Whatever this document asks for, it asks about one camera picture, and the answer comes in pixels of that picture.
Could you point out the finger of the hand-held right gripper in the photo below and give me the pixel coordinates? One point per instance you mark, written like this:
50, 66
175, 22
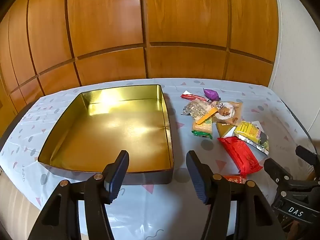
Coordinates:
305, 155
275, 172

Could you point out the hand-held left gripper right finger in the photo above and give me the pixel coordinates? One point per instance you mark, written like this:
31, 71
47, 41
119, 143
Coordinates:
198, 178

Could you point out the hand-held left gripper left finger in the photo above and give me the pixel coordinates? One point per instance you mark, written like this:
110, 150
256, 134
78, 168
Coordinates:
117, 178

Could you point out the large red snack packet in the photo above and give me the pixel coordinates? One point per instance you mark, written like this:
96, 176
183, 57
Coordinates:
242, 155

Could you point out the small red orange packet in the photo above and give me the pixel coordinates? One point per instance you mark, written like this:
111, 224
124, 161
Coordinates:
235, 179

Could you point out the gold rectangular tin box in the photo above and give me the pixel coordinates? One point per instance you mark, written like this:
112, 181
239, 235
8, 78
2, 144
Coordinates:
112, 130

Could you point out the green cracker packet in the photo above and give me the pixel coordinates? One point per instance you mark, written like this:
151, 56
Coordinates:
203, 128

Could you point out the yellow seaweed snack packet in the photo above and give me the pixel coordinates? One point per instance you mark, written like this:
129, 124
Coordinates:
247, 128

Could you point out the long white gold sachet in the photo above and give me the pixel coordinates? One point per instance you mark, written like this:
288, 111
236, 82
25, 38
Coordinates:
223, 129

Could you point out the clear packet with orange strip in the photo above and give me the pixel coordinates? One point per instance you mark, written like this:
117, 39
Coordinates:
198, 110

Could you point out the round pastry packet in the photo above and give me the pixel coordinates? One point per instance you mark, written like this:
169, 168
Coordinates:
228, 113

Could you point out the small red candy packet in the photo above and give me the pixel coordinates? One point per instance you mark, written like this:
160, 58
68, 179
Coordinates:
191, 95

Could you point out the purple snack packet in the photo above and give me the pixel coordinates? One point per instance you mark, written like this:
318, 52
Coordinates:
212, 94

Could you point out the white patterned tablecloth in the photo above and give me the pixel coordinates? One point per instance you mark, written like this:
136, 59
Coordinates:
140, 212

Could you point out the wooden panelled wardrobe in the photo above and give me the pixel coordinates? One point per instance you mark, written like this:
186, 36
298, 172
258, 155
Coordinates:
175, 17

